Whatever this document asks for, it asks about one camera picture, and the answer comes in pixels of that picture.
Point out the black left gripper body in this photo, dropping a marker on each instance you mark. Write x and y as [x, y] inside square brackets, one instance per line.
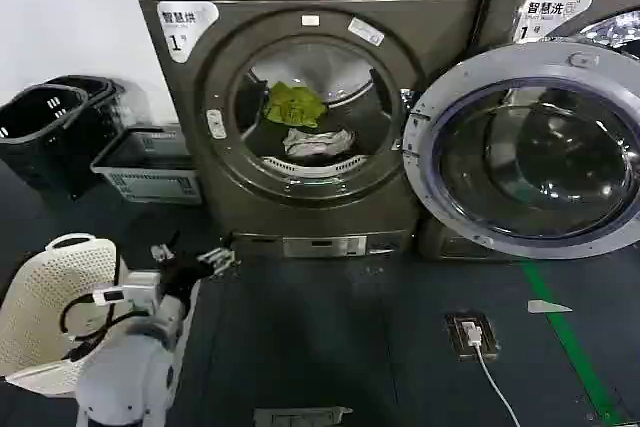
[182, 274]

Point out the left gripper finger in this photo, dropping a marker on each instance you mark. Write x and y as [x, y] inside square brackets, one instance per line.
[164, 251]
[220, 259]

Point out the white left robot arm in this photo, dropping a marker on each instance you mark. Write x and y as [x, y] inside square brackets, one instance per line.
[125, 372]

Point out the grey rectangular slotted basket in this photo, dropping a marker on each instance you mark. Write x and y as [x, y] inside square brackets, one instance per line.
[150, 182]

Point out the white perforated laundry basket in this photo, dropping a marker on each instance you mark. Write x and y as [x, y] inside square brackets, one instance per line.
[37, 297]

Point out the black slotted laundry basket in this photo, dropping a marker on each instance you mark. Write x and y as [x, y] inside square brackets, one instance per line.
[35, 147]
[102, 117]

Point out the white grey cloth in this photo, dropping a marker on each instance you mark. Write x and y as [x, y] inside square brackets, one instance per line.
[312, 143]

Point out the green cloth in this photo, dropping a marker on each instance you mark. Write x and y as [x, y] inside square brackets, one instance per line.
[292, 104]

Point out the grey floor cover plate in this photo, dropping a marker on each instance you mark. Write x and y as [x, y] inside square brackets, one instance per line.
[300, 418]

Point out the metal floor socket box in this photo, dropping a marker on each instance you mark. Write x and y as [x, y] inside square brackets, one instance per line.
[457, 342]

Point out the grey dryer numbered one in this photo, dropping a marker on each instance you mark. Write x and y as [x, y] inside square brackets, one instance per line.
[320, 22]

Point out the white power plug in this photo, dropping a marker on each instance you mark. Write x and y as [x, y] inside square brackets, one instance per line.
[472, 334]

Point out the round glass dryer door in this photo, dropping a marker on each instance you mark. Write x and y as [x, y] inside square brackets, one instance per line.
[530, 157]

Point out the white floor tape scrap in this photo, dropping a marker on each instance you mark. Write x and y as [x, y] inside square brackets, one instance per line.
[545, 306]

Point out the grey washing machine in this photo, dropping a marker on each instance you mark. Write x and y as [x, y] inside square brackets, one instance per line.
[500, 22]

